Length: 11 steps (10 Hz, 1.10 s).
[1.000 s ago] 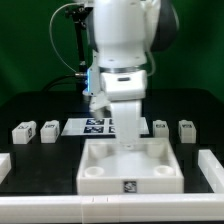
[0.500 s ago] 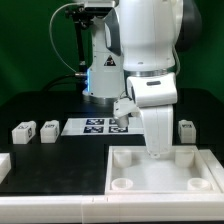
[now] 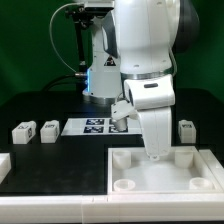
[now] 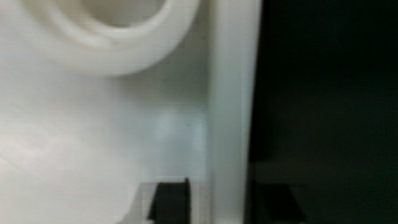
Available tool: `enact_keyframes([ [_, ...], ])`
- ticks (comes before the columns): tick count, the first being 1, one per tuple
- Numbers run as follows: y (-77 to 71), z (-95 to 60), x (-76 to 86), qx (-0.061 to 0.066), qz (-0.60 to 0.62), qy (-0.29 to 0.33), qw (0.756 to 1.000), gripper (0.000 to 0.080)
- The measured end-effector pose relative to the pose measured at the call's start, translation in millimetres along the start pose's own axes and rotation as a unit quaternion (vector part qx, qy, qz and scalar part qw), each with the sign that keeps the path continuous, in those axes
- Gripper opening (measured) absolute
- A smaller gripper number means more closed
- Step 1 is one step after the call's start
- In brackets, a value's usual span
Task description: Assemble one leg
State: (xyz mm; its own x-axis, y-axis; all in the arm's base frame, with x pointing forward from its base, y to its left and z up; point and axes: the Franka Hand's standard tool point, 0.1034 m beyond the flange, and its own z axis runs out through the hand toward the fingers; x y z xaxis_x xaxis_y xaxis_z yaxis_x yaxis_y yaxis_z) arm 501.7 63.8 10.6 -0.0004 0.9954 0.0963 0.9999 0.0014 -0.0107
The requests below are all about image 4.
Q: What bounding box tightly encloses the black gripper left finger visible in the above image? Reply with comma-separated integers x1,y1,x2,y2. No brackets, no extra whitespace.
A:
147,180,191,224

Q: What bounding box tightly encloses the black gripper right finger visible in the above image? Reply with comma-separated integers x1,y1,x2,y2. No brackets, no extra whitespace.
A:
251,184,306,224

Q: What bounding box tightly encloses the white square tabletop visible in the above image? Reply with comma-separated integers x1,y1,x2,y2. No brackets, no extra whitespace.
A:
0,0,260,224

